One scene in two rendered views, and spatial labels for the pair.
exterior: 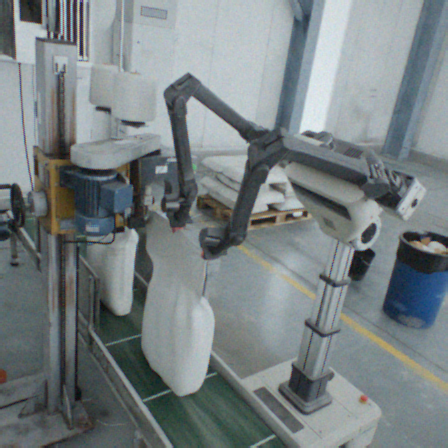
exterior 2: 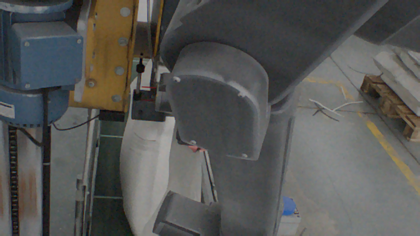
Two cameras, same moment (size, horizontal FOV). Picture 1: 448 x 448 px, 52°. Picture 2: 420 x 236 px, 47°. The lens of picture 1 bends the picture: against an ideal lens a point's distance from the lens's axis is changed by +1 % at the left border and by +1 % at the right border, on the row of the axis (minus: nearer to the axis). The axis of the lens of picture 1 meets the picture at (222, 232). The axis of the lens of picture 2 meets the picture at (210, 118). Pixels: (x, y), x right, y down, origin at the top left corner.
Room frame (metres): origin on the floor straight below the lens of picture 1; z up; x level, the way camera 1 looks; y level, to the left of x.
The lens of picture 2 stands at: (1.07, -0.16, 1.62)
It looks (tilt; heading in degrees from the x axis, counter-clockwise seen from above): 30 degrees down; 25
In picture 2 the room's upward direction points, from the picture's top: 12 degrees clockwise
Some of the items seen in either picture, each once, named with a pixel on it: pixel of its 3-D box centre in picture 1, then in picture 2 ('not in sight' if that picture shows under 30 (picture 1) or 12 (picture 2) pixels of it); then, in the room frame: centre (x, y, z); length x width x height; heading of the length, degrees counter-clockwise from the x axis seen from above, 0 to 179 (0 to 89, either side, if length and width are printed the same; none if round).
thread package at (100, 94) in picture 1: (106, 85); not in sight; (1.95, 0.56, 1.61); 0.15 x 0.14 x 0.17; 39
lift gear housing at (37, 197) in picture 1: (36, 203); not in sight; (1.72, 0.76, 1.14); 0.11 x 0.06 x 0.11; 39
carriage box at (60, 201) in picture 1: (80, 187); (60, 24); (1.85, 0.63, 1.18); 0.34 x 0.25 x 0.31; 129
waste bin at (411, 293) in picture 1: (419, 279); not in sight; (3.25, -1.57, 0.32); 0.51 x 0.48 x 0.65; 129
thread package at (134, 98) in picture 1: (134, 97); not in sight; (1.75, 0.40, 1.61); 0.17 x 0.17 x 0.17
